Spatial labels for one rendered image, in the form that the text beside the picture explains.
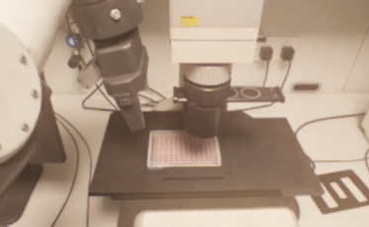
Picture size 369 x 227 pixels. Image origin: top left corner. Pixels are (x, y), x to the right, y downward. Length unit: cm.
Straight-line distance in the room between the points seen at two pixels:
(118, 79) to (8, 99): 23
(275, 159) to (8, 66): 46
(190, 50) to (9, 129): 23
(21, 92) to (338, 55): 106
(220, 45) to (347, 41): 82
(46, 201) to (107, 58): 48
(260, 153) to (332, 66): 67
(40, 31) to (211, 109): 24
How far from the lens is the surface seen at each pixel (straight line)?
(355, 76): 123
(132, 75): 39
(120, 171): 51
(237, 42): 35
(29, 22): 24
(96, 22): 37
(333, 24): 108
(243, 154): 54
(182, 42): 35
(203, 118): 41
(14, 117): 18
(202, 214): 34
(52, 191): 80
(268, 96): 44
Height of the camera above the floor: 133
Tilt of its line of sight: 37 degrees down
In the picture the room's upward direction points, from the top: 1 degrees clockwise
